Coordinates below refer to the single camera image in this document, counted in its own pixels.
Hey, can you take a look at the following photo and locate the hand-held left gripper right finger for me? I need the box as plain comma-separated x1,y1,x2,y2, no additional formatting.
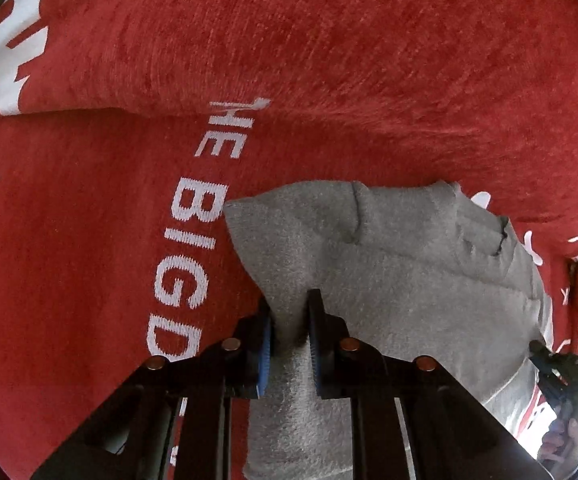
306,288,552,480

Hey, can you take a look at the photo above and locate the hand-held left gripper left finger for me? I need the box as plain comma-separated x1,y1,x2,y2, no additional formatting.
30,296,273,480

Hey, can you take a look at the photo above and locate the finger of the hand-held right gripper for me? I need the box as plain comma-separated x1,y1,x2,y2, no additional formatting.
538,373,572,415
528,339,572,375

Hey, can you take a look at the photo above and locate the grey small garment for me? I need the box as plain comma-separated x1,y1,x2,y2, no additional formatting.
223,180,554,480

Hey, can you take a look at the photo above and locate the person's right hand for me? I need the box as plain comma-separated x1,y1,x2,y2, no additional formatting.
536,416,578,478

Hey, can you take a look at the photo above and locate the red printed blanket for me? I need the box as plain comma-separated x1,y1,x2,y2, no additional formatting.
0,0,578,480

